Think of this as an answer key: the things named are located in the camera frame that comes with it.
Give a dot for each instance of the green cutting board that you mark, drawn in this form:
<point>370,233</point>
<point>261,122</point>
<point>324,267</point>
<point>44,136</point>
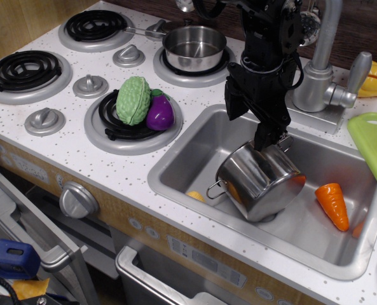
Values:
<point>363,130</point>

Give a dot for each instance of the front right black burner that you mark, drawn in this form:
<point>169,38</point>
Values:
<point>105,131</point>

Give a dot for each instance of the steel saucepan on burner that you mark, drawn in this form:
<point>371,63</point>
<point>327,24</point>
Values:
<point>193,48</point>

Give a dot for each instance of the hanging metal strainer ladle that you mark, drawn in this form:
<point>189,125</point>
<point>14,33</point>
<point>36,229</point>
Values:
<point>311,23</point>

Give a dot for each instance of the orange toy carrot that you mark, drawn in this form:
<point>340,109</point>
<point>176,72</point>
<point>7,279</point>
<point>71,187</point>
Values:
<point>331,199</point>

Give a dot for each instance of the silver stove knob middle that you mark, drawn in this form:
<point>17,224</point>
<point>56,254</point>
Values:
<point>90,86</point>

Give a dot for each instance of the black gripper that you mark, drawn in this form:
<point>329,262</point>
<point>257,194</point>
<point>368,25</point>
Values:
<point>262,93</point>

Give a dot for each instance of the yellow toy squash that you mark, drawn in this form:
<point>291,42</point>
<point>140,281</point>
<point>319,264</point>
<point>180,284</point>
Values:
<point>369,88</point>

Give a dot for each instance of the black burner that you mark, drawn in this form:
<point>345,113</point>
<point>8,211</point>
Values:
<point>95,31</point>
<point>32,76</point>
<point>105,131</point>

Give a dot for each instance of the steel pot with handles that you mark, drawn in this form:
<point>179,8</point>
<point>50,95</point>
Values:
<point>259,183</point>

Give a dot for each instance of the front left black burner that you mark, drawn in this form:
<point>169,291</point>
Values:
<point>32,76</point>

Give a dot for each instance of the silver stove knob back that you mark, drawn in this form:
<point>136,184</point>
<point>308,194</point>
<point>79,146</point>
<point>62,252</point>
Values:
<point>156,28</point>

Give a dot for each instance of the hanging round metal utensil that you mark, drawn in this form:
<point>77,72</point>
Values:
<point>185,6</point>

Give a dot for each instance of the silver dishwasher door handle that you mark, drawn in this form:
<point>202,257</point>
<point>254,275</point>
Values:
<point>153,287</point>

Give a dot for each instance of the back left black burner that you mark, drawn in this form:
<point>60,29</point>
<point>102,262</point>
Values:
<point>95,31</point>

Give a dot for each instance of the silver oven dial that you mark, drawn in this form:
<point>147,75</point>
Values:
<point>76,201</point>

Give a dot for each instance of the back right burner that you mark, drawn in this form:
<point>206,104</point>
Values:
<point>189,80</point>

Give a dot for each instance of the silver stove knob upper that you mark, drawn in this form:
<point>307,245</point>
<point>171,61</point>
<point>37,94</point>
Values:
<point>129,57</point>

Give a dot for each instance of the green toy cabbage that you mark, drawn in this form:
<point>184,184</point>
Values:
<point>133,100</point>

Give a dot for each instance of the purple toy eggplant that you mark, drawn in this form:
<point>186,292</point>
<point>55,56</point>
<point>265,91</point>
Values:
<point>160,115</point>

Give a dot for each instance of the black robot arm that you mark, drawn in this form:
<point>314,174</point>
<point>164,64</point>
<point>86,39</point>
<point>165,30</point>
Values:
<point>273,33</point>

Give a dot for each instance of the silver oven door handle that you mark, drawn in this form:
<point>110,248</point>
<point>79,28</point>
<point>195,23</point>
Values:
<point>21,220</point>

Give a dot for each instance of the steel sink basin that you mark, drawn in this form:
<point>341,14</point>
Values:
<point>308,198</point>

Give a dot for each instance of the yellow cloth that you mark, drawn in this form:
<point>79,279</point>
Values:
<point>26,289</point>

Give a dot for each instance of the silver stove knob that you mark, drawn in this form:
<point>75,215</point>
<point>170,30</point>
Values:
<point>90,86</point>
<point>156,28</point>
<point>129,57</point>
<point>44,122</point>

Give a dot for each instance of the yellow toy corn piece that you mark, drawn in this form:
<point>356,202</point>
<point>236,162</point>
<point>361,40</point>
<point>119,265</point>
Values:
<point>196,195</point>

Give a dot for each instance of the silver stove knob lower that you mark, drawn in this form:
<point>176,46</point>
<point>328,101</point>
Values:
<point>44,122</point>

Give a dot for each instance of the silver toy faucet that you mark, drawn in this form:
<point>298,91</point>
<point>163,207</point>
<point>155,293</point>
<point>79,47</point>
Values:
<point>319,102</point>

